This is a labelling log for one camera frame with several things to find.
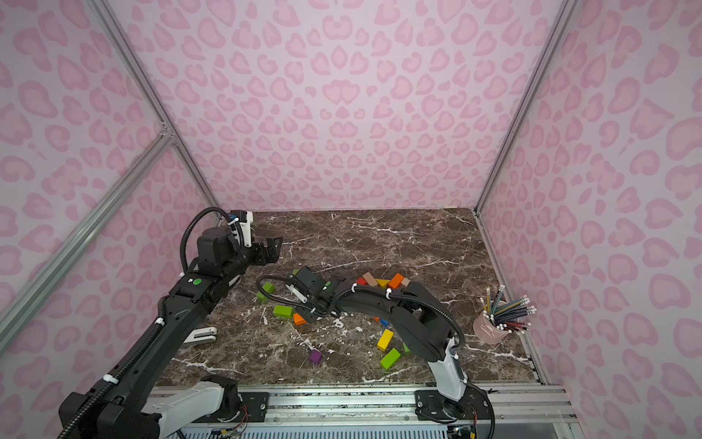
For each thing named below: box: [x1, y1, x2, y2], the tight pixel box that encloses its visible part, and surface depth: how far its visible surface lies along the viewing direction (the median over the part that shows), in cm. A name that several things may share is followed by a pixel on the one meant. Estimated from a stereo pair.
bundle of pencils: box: [479, 285, 538, 334], surface depth 80 cm
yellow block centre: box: [376, 328, 394, 352], surface depth 84 cm
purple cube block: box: [309, 349, 323, 365], surface depth 82 cm
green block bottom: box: [380, 347, 402, 371], surface depth 81 cm
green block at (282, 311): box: [272, 304, 294, 320], surface depth 91 cm
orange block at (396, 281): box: [388, 272, 405, 289], surface depth 97 cm
